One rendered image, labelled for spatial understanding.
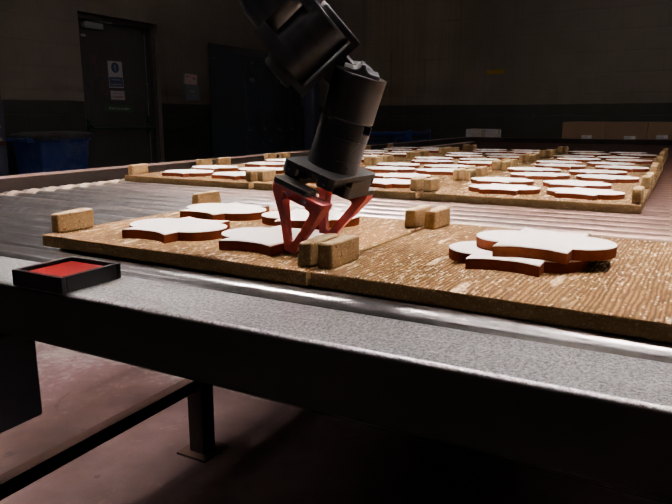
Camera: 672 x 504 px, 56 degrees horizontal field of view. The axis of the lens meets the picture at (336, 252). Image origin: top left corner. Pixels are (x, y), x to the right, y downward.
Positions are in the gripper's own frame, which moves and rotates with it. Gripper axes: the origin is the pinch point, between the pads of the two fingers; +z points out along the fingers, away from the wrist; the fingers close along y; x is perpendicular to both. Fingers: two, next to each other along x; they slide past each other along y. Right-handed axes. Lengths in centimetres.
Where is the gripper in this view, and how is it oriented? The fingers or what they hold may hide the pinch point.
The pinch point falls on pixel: (309, 239)
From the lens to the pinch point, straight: 73.6
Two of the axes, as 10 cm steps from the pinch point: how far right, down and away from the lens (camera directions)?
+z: -2.9, 8.9, 3.5
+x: -8.2, -4.2, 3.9
